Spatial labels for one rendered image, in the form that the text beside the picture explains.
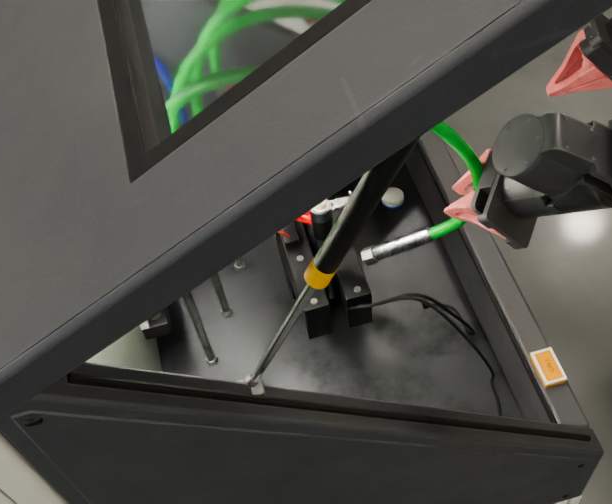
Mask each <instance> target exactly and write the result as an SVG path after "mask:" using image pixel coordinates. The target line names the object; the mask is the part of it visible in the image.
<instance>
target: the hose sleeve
mask: <svg viewBox="0 0 612 504"><path fill-rule="evenodd" d="M430 228H431V227H430V226H429V227H426V228H423V229H419V230H418V231H414V232H412V233H409V234H407V235H404V236H401V237H398V238H396V239H393V240H389V241H386V242H383V243H381V244H379V245H376V246H374V247H373V250H372V253H373V256H374V257H375V258H376V259H377V260H381V259H384V258H388V257H390V256H394V255H396V254H399V253H401V252H404V251H407V250H410V249H413V248H416V247H420V246H422V245H426V244H428V243H430V242H433V241H435V239H432V237H431V236H430V233H429V229H430Z"/></svg>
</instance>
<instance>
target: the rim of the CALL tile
mask: <svg viewBox="0 0 612 504"><path fill-rule="evenodd" d="M547 350H550V352H551V354H552V356H553V358H554V360H555V361H556V363H557V365H558V367H559V369H560V371H561V373H562V375H563V377H562V378H558V379H555V380H551V381H547V379H546V377H545V375H544V373H543V371H542V369H541V367H540V365H539V363H538V361H537V359H536V357H535V355H534V354H537V353H541V352H544V351H547ZM530 356H531V358H532V360H533V362H534V364H535V366H536V368H537V370H538V372H539V374H540V376H541V378H542V380H543V382H544V384H545V386H548V385H552V384H555V383H559V382H562V381H565V380H567V377H566V375H565V373H564V371H563V369H562V367H561V365H560V363H559V361H558V359H557V358H556V356H555V354H554V352H553V350H552V348H551V347H549V348H545V349H542V350H538V351H535V352H531V353H530Z"/></svg>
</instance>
